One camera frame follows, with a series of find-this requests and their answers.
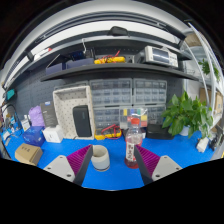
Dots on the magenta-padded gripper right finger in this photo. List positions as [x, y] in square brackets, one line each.
[161, 166]

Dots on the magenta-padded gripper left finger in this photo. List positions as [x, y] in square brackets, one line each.
[61, 166]

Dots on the clear red-capped drink bottle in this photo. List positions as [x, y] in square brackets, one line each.
[131, 143]

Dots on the flat round red coaster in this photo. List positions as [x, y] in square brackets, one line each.
[128, 165]

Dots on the white product box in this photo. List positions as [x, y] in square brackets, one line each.
[53, 134]

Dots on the flat black case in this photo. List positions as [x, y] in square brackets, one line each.
[158, 132]

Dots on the brown cardboard box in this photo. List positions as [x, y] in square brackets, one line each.
[28, 154]

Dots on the beige and grey mug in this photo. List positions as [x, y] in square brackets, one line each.
[100, 160]

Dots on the blue product box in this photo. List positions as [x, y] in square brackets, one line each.
[33, 136]

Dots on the white power adapter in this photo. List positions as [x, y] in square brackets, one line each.
[202, 145]

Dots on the yellow multimeter with red leads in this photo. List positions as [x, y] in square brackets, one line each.
[100, 136]

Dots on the black rounded speaker case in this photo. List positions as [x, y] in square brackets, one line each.
[82, 121]

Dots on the grey small-parts drawer cabinet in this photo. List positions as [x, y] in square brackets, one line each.
[150, 92]
[156, 115]
[111, 92]
[106, 117]

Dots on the dark grey upright box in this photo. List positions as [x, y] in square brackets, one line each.
[49, 114]

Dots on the small white carton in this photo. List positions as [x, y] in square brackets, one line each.
[25, 124]

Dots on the purple plastic bag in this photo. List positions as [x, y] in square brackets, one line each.
[36, 116]

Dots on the green potted plant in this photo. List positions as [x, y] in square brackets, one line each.
[185, 113]

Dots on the clear organizer with colourful parts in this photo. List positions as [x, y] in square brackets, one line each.
[126, 113]

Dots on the beige perforated tray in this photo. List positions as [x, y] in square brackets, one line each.
[66, 98]

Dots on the grey pegboard panel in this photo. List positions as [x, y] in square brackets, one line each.
[30, 93]

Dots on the black overhead shelf unit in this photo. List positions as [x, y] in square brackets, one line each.
[110, 68]

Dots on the white metal rack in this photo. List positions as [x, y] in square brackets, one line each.
[208, 66]

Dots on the teal wall-mounted bin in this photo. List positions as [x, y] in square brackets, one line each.
[10, 94]

